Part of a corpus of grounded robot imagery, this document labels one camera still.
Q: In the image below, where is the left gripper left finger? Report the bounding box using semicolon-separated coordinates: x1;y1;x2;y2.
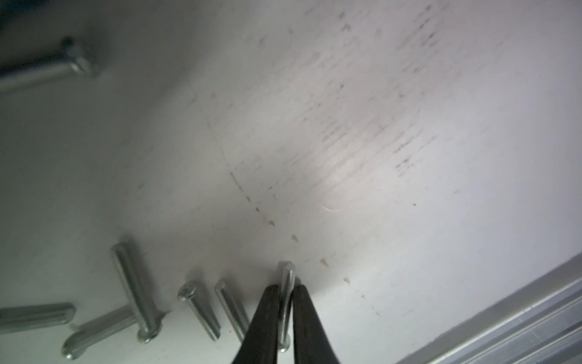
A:
232;285;280;364

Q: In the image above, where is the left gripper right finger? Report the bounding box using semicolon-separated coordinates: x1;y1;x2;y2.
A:
293;285;340;364

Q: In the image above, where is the silver screw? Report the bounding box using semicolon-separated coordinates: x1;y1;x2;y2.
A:
111;242;162;344
1;303;77;335
177;280;221;341
215;280;249;343
277;262;296;353
61;306;136;360
1;36;102;94

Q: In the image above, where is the aluminium front rail frame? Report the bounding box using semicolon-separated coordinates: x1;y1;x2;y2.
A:
400;255;581;364

